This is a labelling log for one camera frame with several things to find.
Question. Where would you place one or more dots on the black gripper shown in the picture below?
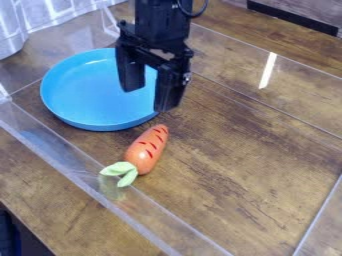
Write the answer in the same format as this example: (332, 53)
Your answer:
(153, 41)

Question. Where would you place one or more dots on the dark baseboard strip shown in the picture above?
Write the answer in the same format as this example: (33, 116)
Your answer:
(293, 18)

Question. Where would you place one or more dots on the orange toy carrot green leaves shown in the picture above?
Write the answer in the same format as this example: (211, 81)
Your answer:
(141, 156)

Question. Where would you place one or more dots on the clear acrylic triangular bracket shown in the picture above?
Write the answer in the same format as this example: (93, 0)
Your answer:
(110, 23)

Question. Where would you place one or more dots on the white grey patterned curtain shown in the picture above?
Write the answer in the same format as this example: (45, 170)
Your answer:
(28, 16)

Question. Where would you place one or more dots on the clear acrylic enclosure panel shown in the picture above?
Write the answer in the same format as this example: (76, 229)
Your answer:
(176, 237)

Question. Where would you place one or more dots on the blue round plastic tray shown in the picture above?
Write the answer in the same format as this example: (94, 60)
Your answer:
(81, 91)

